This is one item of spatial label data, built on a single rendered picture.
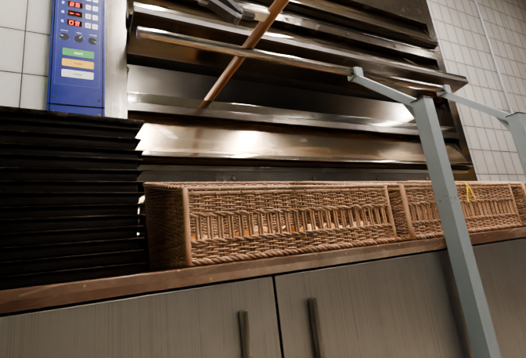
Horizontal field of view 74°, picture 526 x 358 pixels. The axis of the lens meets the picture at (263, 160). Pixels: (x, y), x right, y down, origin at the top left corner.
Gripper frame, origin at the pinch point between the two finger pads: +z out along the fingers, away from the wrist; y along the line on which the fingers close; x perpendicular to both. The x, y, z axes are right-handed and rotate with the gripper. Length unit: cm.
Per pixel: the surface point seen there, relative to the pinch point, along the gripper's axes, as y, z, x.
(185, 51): -17, -3, -54
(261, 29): 1.9, 5.2, -10.5
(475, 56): -54, 201, -58
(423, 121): 31, 44, 3
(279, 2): 1.8, 5.2, 0.3
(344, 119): 4, 71, -56
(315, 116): 4, 54, -56
